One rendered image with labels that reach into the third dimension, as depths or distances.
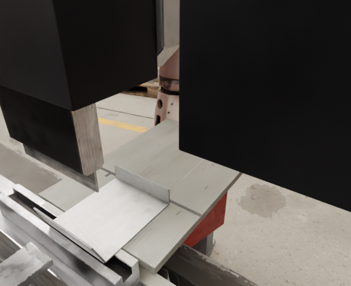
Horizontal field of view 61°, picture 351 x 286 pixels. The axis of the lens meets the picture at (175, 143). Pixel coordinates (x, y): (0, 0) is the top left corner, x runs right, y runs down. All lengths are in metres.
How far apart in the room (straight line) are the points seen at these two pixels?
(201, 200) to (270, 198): 1.64
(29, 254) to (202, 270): 0.23
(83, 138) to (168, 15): 0.10
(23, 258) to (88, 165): 0.13
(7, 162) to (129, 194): 0.43
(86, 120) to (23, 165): 0.50
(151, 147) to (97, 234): 0.18
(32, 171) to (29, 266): 0.39
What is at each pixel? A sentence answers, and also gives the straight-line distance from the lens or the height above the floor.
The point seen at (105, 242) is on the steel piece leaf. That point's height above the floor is 1.00.
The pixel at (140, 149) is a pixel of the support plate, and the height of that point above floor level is 1.00.
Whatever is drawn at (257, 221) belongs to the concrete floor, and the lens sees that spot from 1.81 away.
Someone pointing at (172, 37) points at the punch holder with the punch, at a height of 1.20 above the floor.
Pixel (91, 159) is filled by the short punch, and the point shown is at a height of 1.11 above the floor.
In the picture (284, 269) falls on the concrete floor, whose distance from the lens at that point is 1.62.
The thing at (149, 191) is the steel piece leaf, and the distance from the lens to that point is 0.35.
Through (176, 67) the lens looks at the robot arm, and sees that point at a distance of 0.64.
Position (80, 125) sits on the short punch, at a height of 1.14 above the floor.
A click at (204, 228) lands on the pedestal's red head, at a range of 0.75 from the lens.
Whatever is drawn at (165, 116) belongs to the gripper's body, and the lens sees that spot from 0.67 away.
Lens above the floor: 1.23
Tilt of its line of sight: 30 degrees down
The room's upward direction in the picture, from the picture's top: straight up
